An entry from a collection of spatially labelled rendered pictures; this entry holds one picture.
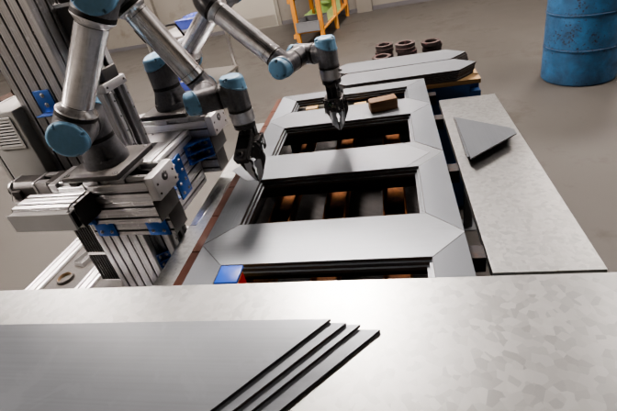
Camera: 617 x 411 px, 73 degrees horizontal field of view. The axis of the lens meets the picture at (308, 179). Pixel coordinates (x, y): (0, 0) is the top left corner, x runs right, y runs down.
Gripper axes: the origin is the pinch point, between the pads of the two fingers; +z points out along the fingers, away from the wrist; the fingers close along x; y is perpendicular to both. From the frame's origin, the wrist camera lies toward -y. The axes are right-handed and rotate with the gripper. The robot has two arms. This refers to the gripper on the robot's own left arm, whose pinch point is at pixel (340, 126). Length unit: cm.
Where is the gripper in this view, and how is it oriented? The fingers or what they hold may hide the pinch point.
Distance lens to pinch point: 167.2
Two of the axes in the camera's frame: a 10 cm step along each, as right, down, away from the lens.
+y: -1.5, 5.3, -8.4
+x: 9.7, -0.8, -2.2
